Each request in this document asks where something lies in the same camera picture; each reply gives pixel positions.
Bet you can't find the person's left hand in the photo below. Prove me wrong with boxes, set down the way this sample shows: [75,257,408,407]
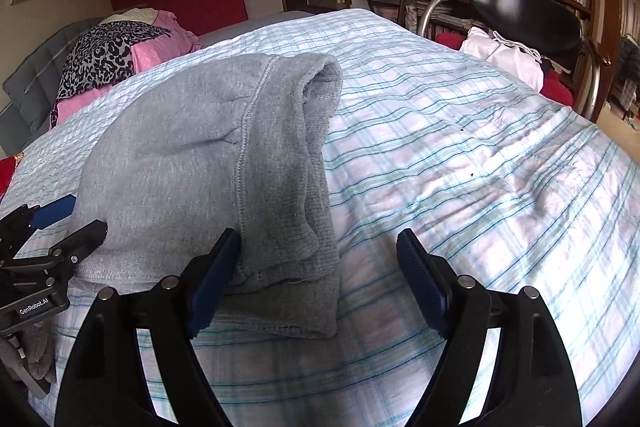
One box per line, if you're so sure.
[0,319,58,385]

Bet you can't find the grey padded headboard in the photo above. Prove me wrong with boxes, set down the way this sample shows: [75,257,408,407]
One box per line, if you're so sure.
[0,18,108,158]

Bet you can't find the grey pants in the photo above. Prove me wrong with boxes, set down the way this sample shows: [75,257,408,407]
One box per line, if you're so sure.
[70,53,344,340]

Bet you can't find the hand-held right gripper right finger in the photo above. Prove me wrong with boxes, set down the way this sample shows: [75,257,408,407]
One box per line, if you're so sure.
[396,228,583,427]

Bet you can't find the black chair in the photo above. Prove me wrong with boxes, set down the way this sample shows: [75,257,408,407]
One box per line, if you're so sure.
[417,0,613,122]

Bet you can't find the dark hanging jacket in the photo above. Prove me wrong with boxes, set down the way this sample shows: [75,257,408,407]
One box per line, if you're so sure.
[617,34,640,108]

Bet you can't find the red patterned cloth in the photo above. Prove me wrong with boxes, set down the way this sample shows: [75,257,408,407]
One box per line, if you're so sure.
[0,154,23,200]

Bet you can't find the cream knitted cloth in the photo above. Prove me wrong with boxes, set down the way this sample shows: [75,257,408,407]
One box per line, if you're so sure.
[99,7,162,26]

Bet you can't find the plaid bed blanket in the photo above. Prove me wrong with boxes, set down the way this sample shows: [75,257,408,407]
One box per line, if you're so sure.
[0,8,640,427]

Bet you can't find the wooden door frame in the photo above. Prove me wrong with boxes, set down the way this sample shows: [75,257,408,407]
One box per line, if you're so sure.
[595,0,627,122]

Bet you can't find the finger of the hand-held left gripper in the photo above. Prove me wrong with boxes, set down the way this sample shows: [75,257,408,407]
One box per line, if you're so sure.
[0,194,77,258]
[0,219,108,294]

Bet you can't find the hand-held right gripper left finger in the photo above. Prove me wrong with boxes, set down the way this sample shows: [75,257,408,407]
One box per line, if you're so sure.
[54,228,243,427]

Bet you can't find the grey mattress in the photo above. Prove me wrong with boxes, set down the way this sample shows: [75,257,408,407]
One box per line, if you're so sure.
[197,9,321,46]

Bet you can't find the leopard print cloth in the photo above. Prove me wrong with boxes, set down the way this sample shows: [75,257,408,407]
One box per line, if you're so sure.
[50,21,173,128]

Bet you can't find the white garment with cord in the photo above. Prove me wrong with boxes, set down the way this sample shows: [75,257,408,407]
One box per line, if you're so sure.
[459,27,546,94]

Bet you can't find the red seat cushion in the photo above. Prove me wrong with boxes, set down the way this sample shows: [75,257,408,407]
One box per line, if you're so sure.
[435,32,574,108]

